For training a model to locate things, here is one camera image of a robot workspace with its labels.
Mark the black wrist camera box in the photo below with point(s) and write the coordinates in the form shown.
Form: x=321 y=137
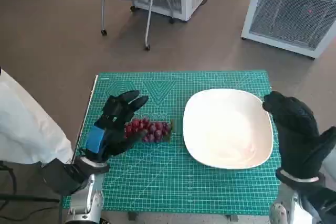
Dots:
x=61 y=176
x=321 y=205

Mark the white cabinet with mesh front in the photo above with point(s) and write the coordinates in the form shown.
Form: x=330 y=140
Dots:
x=288 y=14

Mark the person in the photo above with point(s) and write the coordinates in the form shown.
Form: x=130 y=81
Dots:
x=23 y=124

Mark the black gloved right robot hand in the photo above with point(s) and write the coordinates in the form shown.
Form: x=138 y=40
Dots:
x=296 y=134

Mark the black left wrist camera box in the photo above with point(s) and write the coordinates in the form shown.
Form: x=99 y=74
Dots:
x=61 y=176

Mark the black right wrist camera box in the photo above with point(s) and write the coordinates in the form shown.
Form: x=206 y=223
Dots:
x=321 y=205

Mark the red toy grape bunch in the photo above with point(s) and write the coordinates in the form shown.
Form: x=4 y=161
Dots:
x=155 y=129

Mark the green cutting mat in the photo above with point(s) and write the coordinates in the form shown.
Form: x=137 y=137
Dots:
x=168 y=176

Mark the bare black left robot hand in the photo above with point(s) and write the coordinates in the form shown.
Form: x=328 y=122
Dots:
x=115 y=119

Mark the white square plate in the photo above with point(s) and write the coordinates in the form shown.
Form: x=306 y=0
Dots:
x=225 y=132

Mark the black floor bar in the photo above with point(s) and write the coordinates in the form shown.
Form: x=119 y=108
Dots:
x=29 y=198

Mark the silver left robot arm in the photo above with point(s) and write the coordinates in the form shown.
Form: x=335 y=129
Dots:
x=86 y=197

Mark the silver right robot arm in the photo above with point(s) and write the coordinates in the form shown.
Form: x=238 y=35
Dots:
x=286 y=203

